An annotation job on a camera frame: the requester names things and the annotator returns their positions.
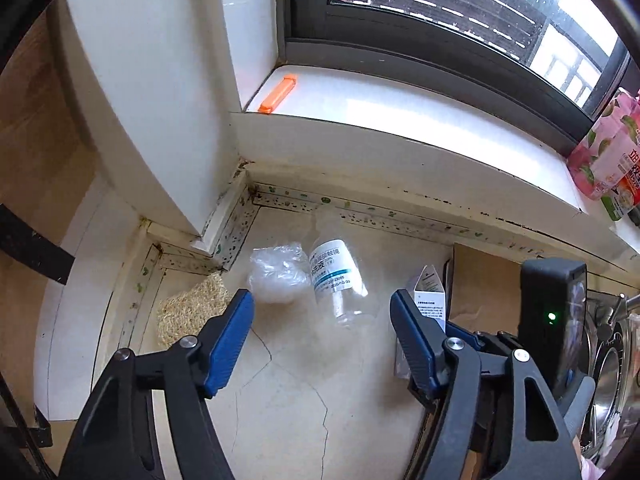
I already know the small white cardboard box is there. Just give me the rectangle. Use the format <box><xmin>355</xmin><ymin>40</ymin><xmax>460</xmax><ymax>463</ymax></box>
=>
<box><xmin>394</xmin><ymin>265</ymin><xmax>448</xmax><ymax>381</ymax></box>

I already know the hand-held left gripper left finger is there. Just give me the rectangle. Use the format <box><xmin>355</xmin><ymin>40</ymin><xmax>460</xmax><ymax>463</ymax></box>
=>
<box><xmin>60</xmin><ymin>288</ymin><xmax>256</xmax><ymax>480</ymax></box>

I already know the loofah sponge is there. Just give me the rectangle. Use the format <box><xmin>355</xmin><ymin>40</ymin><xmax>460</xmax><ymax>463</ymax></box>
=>
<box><xmin>156</xmin><ymin>272</ymin><xmax>233</xmax><ymax>348</ymax></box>

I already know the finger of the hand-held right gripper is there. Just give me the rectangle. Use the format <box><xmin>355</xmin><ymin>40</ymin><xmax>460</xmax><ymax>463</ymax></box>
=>
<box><xmin>444</xmin><ymin>321</ymin><xmax>522</xmax><ymax>381</ymax></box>

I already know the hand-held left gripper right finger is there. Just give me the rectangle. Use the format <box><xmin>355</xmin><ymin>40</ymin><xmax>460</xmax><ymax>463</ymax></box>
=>
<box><xmin>390</xmin><ymin>288</ymin><xmax>583</xmax><ymax>480</ymax></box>

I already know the black metal bracket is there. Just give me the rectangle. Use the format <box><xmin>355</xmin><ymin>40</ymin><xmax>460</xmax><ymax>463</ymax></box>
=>
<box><xmin>0</xmin><ymin>203</ymin><xmax>76</xmax><ymax>286</ymax></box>

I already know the stainless steel sink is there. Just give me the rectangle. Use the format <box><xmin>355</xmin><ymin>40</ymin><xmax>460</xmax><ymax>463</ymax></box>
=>
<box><xmin>582</xmin><ymin>287</ymin><xmax>640</xmax><ymax>463</ymax></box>

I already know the clear plastic bottle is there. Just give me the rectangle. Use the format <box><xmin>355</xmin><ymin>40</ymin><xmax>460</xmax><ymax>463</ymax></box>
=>
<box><xmin>309</xmin><ymin>210</ymin><xmax>376</xmax><ymax>328</ymax></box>

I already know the pink refill pouch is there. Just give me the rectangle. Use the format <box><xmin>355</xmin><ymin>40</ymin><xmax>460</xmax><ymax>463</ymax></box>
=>
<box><xmin>567</xmin><ymin>87</ymin><xmax>640</xmax><ymax>201</ymax></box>

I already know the brown cardboard sheet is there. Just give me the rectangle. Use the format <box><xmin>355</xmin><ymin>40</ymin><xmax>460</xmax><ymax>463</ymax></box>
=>
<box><xmin>450</xmin><ymin>242</ymin><xmax>537</xmax><ymax>335</ymax></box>

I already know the red and green pouch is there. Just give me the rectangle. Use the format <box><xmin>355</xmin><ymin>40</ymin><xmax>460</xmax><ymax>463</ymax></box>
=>
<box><xmin>600</xmin><ymin>160</ymin><xmax>640</xmax><ymax>222</ymax></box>

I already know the dark framed window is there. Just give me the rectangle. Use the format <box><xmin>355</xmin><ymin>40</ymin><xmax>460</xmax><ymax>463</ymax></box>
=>
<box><xmin>285</xmin><ymin>0</ymin><xmax>632</xmax><ymax>156</ymax></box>

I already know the crumpled clear plastic bag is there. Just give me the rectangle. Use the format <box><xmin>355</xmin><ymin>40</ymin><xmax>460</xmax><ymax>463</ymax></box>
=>
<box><xmin>248</xmin><ymin>242</ymin><xmax>312</xmax><ymax>305</ymax></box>

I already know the orange clip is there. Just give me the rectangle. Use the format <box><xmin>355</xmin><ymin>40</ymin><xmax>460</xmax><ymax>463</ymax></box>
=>
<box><xmin>259</xmin><ymin>75</ymin><xmax>297</xmax><ymax>113</ymax></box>

